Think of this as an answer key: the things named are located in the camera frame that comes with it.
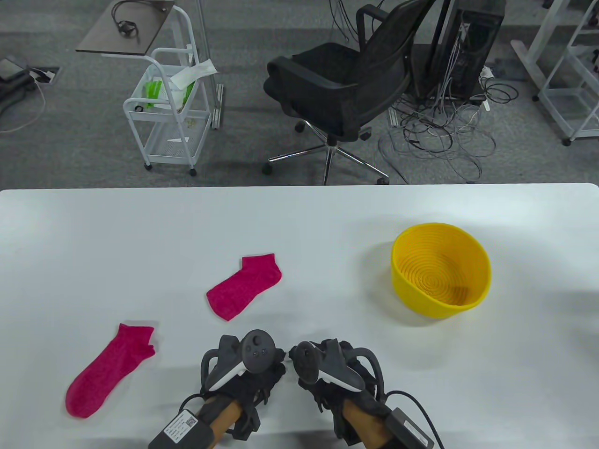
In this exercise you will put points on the person's right hand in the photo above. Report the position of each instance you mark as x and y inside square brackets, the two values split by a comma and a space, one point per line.
[327, 400]

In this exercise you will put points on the person's left hand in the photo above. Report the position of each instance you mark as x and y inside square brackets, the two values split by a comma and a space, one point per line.
[252, 386]

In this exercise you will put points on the pink sock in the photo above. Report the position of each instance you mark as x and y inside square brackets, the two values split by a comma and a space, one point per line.
[248, 285]
[107, 369]

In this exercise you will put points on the person's left forearm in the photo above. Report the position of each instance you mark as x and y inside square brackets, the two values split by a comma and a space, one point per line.
[224, 416]

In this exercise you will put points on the person's right forearm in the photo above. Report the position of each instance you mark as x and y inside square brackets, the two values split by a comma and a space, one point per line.
[367, 428]

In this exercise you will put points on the grey and white controller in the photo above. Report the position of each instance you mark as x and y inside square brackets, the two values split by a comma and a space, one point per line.
[258, 351]
[305, 362]

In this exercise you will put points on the yellow ribbed basket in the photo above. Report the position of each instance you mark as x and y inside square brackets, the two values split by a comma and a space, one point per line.
[440, 276]

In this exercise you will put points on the white rolling cart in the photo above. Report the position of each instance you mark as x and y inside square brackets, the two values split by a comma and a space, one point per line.
[164, 149]

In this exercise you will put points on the green packet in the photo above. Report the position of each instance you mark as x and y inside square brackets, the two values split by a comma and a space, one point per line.
[153, 91]

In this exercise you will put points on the black office chair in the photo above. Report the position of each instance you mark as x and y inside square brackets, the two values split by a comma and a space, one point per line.
[327, 79]

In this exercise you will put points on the white paper sheet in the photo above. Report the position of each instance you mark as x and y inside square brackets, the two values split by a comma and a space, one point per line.
[196, 72]

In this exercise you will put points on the white power strip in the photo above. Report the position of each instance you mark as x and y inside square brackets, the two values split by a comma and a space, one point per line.
[486, 72]

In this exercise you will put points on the white metal rack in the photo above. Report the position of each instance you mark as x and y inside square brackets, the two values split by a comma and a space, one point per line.
[554, 114]

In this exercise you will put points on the floor outlet box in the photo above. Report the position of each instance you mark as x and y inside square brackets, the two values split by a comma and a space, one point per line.
[44, 75]

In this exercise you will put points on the grey side table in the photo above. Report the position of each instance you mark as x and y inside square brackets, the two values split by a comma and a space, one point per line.
[107, 39]

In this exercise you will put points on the black computer tower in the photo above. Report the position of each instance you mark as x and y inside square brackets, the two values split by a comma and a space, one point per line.
[482, 42]

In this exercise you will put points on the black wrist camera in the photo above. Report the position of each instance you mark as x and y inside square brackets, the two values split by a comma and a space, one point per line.
[344, 428]
[248, 423]

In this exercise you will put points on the white desk leg frame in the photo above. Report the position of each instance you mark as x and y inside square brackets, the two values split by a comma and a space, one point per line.
[526, 61]

